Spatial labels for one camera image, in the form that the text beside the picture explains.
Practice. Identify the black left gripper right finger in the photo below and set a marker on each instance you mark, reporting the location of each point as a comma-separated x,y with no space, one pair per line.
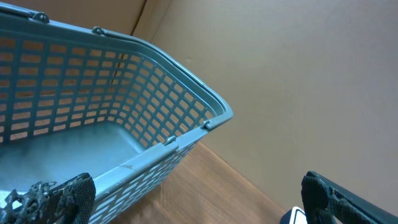
327,202

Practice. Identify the grey plastic shopping basket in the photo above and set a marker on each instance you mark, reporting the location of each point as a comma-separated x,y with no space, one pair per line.
77,100

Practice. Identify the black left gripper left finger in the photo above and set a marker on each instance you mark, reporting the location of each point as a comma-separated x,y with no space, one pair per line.
46,202

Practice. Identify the white barcode scanner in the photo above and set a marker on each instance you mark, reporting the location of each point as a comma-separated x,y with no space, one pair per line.
294,216

